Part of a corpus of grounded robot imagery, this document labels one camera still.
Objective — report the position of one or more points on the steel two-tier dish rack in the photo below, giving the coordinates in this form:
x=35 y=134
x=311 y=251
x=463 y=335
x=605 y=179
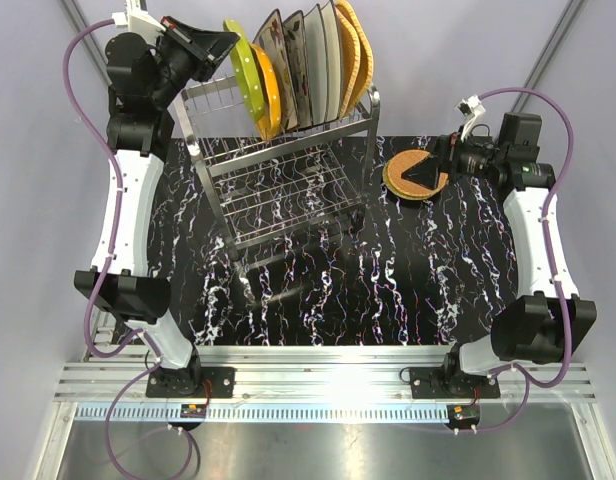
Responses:
x=263 y=191

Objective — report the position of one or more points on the orange polka dot plate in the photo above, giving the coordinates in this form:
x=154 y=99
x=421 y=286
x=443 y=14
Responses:
x=269 y=125

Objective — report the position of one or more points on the small control board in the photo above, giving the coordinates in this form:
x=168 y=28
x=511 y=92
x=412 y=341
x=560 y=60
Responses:
x=193 y=411
x=463 y=416

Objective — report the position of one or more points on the left aluminium frame post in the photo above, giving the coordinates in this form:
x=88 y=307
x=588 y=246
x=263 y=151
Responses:
x=78 y=22

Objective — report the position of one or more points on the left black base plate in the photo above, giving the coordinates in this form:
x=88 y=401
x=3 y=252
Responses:
x=214 y=381

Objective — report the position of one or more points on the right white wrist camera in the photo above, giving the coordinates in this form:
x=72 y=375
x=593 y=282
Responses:
x=473 y=110

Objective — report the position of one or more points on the cream square plate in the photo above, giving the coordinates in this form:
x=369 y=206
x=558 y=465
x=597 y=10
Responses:
x=334 y=60

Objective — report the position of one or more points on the black marble pattern mat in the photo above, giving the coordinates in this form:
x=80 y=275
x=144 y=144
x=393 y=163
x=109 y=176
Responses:
x=405 y=273

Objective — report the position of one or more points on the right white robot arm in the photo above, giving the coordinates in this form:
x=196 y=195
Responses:
x=549 y=319

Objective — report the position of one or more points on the floral square plate dark rim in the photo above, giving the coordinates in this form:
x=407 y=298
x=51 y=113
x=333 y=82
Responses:
x=270 y=37

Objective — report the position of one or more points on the right aluminium frame post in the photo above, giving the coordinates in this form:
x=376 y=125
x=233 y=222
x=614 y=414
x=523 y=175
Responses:
x=554 y=42

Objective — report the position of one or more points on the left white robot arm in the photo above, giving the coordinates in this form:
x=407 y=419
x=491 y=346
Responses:
x=148 y=66

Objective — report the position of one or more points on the slotted cable duct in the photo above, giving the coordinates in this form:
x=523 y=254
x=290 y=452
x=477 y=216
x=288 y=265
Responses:
x=268 y=413

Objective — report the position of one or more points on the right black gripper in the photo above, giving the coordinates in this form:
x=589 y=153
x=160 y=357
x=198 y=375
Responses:
x=448 y=152

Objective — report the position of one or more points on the rear woven yellow basket plate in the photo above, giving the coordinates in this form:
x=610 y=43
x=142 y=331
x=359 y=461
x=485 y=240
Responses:
x=366 y=50

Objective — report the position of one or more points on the aluminium mounting rail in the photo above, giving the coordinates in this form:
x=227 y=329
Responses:
x=344 y=376

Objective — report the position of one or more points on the woven yellow basket plate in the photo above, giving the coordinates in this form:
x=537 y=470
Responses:
x=351 y=65
x=366 y=50

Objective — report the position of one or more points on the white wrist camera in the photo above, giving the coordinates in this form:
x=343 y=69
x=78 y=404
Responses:
x=137 y=19
x=473 y=110

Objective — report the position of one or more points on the aluminium frame post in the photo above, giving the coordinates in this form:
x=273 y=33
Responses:
x=554 y=42
x=78 y=22

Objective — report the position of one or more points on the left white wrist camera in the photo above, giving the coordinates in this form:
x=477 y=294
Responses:
x=137 y=19

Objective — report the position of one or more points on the woven bamboo plate green rim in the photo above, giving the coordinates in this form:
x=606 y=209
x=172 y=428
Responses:
x=404 y=189

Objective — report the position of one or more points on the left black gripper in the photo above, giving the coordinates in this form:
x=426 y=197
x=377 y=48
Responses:
x=217 y=44

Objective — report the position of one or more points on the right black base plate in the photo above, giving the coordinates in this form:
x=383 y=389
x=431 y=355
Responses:
x=433 y=383

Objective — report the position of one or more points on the right small control board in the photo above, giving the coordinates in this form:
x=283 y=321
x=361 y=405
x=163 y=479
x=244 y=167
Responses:
x=463 y=416

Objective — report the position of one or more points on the grey square plate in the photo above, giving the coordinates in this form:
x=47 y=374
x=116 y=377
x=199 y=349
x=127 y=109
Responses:
x=316 y=51

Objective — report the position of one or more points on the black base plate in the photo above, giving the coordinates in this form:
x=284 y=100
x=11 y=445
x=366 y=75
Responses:
x=214 y=381
x=433 y=383

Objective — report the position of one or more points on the left small control board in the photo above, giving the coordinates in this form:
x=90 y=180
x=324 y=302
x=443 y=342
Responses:
x=193 y=411

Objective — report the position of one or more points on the woven orange rattan plate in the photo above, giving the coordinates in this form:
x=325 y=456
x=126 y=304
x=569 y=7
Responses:
x=414 y=175

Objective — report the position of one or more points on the green polka dot plate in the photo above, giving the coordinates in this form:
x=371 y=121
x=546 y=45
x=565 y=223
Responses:
x=246 y=73

